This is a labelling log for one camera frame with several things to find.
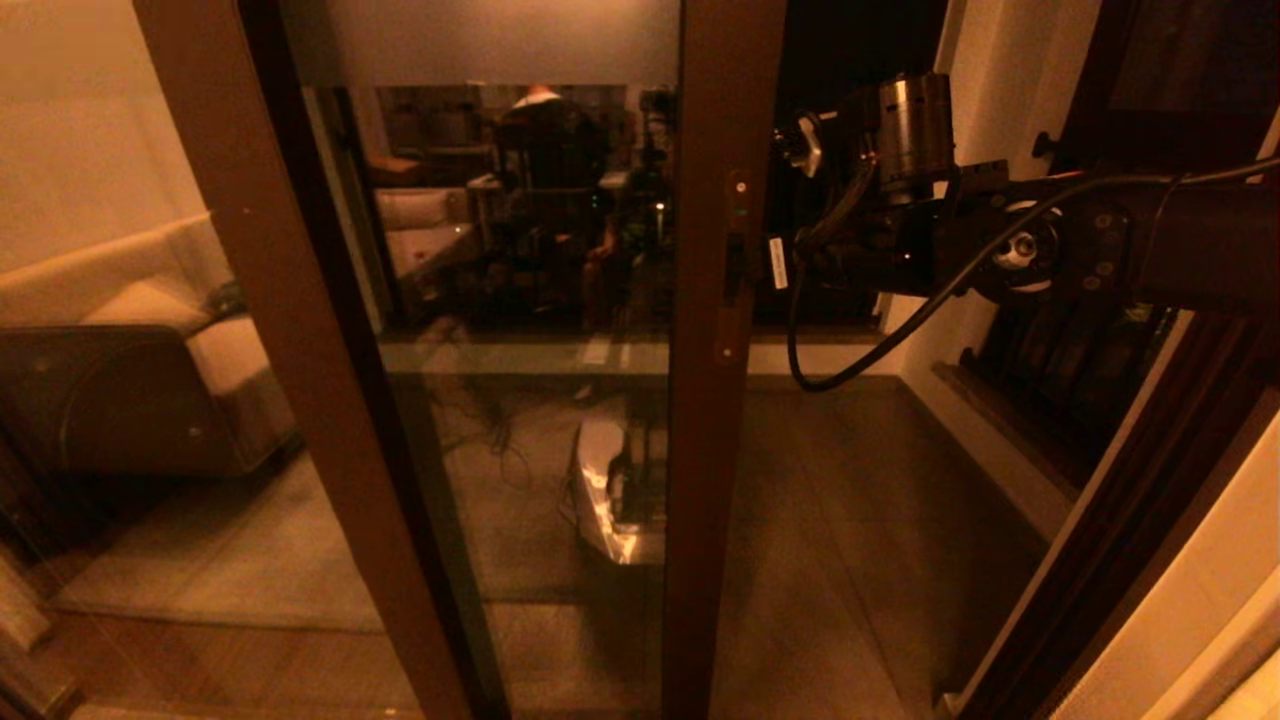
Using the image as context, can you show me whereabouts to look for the brown-framed sliding glass door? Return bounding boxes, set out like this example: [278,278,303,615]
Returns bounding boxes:
[280,0,791,720]

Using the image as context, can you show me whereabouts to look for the wide dark metal balcony railing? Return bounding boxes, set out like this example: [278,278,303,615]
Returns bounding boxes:
[755,100,926,326]

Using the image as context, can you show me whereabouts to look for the long stone railing sill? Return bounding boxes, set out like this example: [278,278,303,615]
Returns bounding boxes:
[385,322,896,347]

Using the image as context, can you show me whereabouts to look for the short stone side sill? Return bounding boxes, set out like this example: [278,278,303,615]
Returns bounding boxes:
[932,358,1096,491]

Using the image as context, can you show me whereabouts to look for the narrow dark metal side railing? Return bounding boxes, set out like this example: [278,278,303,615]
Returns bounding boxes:
[960,0,1280,471]

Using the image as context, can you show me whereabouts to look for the dark brown door jamb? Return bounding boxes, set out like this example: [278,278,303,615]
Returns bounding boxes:
[955,110,1280,720]

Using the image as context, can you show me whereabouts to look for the brown-framed fixed glass panel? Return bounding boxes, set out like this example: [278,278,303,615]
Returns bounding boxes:
[0,0,471,720]

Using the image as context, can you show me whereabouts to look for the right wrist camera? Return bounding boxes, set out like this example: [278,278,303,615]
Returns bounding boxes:
[775,108,827,179]

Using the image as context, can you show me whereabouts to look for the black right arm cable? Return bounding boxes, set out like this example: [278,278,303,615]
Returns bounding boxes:
[785,155,1280,394]

